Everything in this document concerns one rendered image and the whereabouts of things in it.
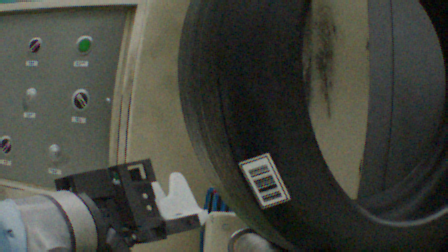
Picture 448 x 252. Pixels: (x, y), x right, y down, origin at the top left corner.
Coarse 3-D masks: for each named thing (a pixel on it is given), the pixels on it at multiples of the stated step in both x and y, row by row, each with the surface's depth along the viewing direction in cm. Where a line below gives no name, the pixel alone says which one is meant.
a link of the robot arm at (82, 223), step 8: (56, 192) 99; (64, 192) 99; (56, 200) 97; (64, 200) 97; (72, 200) 98; (80, 200) 99; (64, 208) 96; (72, 208) 97; (80, 208) 98; (72, 216) 96; (80, 216) 97; (88, 216) 98; (72, 224) 96; (80, 224) 97; (88, 224) 98; (80, 232) 97; (88, 232) 98; (96, 232) 99; (80, 240) 96; (88, 240) 98; (96, 240) 99; (80, 248) 97; (88, 248) 98; (96, 248) 99
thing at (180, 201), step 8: (176, 176) 113; (176, 184) 113; (184, 184) 114; (176, 192) 113; (184, 192) 114; (160, 200) 111; (168, 200) 111; (176, 200) 112; (184, 200) 113; (192, 200) 114; (160, 208) 110; (168, 208) 111; (176, 208) 112; (184, 208) 113; (192, 208) 114; (160, 216) 110; (168, 216) 110; (176, 216) 112; (200, 216) 113
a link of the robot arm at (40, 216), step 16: (0, 208) 89; (16, 208) 90; (32, 208) 92; (48, 208) 94; (0, 224) 88; (16, 224) 89; (32, 224) 90; (48, 224) 93; (64, 224) 95; (0, 240) 89; (16, 240) 87; (32, 240) 89; (48, 240) 90; (64, 240) 94
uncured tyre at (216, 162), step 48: (192, 0) 145; (240, 0) 127; (288, 0) 125; (432, 0) 160; (192, 48) 138; (240, 48) 127; (288, 48) 126; (192, 96) 139; (240, 96) 127; (288, 96) 126; (192, 144) 147; (240, 144) 129; (288, 144) 127; (432, 144) 164; (240, 192) 133; (288, 192) 128; (336, 192) 128; (384, 192) 162; (432, 192) 161; (288, 240) 132; (336, 240) 130; (384, 240) 131; (432, 240) 134
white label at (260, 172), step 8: (248, 160) 128; (256, 160) 128; (264, 160) 127; (248, 168) 129; (256, 168) 128; (264, 168) 128; (272, 168) 127; (248, 176) 129; (256, 176) 129; (264, 176) 128; (272, 176) 128; (256, 184) 129; (264, 184) 129; (272, 184) 128; (280, 184) 127; (256, 192) 130; (264, 192) 129; (272, 192) 128; (280, 192) 128; (264, 200) 129; (272, 200) 129; (280, 200) 128
